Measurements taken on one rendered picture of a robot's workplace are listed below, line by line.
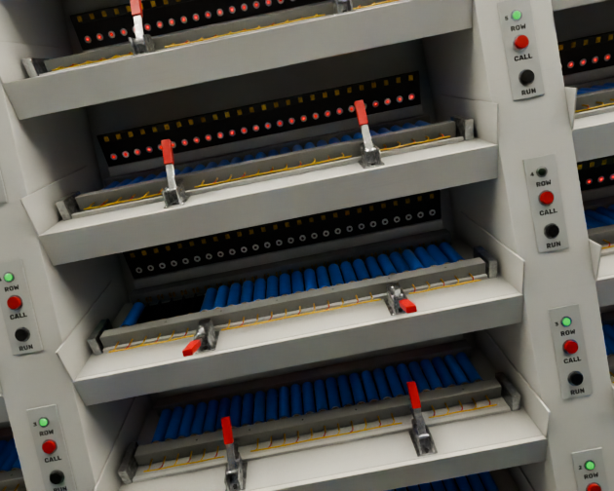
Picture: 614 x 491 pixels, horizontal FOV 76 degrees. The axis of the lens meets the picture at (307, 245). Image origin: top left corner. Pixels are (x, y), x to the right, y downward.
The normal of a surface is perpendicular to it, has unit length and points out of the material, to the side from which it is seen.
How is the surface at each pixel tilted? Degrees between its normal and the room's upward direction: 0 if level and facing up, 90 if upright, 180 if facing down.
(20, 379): 90
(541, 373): 90
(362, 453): 21
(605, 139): 111
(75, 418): 90
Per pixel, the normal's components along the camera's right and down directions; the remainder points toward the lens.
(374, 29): 0.07, 0.40
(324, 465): -0.18, -0.89
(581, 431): 0.00, 0.06
